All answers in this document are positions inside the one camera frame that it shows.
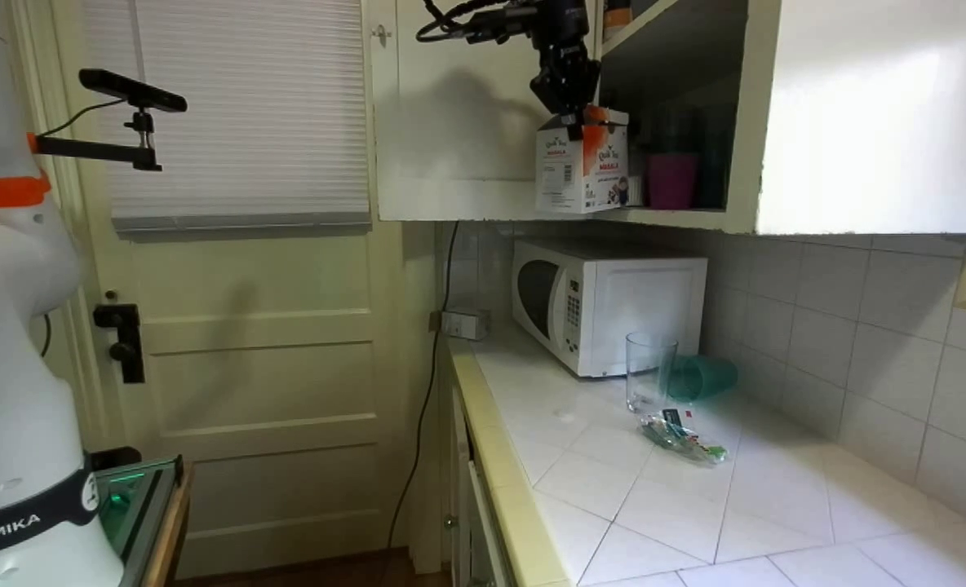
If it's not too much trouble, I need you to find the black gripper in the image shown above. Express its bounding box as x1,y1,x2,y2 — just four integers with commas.
525,28,605,135

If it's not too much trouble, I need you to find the white box with blue circle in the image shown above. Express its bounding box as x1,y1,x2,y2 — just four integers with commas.
532,104,634,215

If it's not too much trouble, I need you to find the white door blind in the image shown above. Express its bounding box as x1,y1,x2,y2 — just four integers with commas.
88,0,376,237

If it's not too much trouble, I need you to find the cream panelled door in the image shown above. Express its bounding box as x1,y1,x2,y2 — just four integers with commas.
22,0,419,579

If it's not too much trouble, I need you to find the cream base cabinet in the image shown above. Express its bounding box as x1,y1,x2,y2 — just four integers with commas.
442,377,522,587

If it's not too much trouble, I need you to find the black door lock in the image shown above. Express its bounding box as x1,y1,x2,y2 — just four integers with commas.
90,298,151,389

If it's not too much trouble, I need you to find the orange jar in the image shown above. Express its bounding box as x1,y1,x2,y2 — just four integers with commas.
600,0,639,35

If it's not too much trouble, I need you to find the pink cup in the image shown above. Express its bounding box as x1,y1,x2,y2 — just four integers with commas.
641,148,706,212

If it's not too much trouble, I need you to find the white microwave oven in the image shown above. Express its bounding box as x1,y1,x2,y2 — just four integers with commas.
509,237,711,380

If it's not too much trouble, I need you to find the clear drinking glass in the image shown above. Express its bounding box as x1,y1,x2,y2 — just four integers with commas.
624,328,662,417

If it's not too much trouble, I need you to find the teal mesh scrubber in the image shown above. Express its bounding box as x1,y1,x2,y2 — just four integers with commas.
657,348,739,403

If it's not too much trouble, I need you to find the green glass tray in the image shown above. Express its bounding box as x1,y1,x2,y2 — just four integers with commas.
88,454,196,587

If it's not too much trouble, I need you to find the white wall outlet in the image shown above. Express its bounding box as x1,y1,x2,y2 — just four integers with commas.
437,310,489,345

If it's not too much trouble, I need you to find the black hanging wall cable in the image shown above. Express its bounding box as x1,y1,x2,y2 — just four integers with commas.
381,222,460,551

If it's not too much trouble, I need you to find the cream wall cabinet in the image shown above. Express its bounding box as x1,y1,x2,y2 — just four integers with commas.
591,0,966,237

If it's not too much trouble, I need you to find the black stereo camera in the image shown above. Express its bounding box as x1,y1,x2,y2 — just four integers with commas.
76,65,188,113

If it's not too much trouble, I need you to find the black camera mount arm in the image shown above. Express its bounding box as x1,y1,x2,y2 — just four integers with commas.
30,108,167,173

